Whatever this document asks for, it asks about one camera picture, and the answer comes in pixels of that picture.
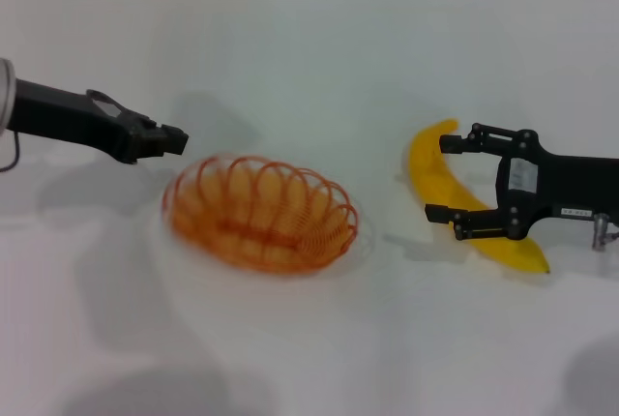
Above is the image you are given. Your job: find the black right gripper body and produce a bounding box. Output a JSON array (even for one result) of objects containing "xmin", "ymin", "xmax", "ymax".
[{"xmin": 495, "ymin": 129, "xmax": 619, "ymax": 242}]

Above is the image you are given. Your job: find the left wrist connector cable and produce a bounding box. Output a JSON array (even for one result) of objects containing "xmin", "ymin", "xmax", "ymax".
[{"xmin": 0, "ymin": 130, "xmax": 21, "ymax": 175}]

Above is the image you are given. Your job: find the yellow banana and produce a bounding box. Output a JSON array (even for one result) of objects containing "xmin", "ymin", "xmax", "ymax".
[{"xmin": 408, "ymin": 118, "xmax": 552, "ymax": 276}]

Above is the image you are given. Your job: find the orange woven plastic basket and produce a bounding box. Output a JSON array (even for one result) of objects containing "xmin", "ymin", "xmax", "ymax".
[{"xmin": 162, "ymin": 153, "xmax": 362, "ymax": 277}]

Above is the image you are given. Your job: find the right wrist metal connector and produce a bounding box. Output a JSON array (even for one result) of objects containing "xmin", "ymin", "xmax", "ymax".
[{"xmin": 590, "ymin": 212, "xmax": 619, "ymax": 251}]

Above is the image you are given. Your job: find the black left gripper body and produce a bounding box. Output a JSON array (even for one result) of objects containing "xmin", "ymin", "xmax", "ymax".
[{"xmin": 14, "ymin": 78, "xmax": 158, "ymax": 164}]

